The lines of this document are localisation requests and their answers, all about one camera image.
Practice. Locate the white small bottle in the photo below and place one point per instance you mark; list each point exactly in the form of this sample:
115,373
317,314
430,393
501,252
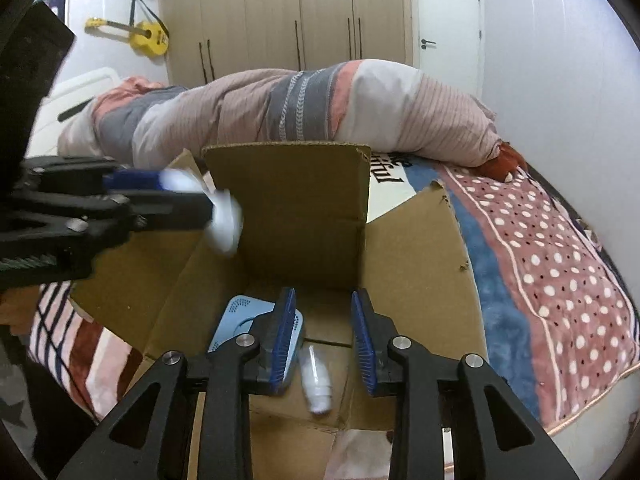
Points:
225,225
316,385

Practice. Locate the blue and white flat device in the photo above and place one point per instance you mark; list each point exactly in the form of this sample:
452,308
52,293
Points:
235,316

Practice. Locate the cardboard box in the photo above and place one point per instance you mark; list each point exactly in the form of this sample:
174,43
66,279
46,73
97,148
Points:
295,210

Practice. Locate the beige wooden wardrobe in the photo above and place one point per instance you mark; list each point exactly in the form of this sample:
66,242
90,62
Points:
280,15

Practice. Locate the grey star print cloth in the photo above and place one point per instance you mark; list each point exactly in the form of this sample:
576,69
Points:
12,395

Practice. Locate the orange plush toy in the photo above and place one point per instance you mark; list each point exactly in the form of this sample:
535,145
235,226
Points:
507,160

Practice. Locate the polka dot bed blanket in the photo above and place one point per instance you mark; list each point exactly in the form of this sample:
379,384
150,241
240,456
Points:
545,280

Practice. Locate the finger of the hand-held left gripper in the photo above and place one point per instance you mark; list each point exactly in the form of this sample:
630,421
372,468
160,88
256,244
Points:
170,212
132,181

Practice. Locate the yellow guitar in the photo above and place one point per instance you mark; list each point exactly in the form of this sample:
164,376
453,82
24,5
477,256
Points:
147,37

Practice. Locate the rolled striped duvet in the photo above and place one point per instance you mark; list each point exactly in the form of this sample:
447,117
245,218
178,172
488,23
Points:
240,105

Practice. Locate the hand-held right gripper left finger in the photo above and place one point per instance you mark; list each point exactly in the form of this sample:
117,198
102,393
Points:
283,342

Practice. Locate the striped pink blanket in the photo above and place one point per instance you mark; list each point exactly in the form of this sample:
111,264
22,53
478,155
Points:
85,350

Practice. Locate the wall poster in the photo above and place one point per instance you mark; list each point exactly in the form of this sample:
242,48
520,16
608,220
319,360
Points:
55,7

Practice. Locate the white bed headboard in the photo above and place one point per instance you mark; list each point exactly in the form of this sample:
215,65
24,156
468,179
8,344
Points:
75,92

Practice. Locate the white printed pillow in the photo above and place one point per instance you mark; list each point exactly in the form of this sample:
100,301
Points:
387,187

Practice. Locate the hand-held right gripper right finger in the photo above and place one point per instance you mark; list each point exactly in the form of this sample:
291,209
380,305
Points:
362,345

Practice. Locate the white door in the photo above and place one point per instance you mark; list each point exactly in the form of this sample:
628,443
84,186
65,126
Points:
447,20

